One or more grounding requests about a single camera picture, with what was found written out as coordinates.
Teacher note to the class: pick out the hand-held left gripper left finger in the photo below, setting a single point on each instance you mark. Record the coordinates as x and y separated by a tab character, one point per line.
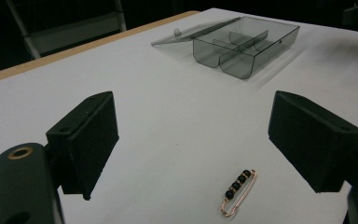
87	140

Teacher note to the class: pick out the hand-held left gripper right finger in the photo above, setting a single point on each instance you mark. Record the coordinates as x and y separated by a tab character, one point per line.
310	140

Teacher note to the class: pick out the gold safety pin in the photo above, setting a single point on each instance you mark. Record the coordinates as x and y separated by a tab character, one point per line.
237	186

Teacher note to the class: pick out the clear grey plastic compartment box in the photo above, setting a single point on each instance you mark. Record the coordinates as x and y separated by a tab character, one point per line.
248	46

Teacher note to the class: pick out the grey metal chair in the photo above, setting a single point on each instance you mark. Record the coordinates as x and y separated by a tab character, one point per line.
74	34

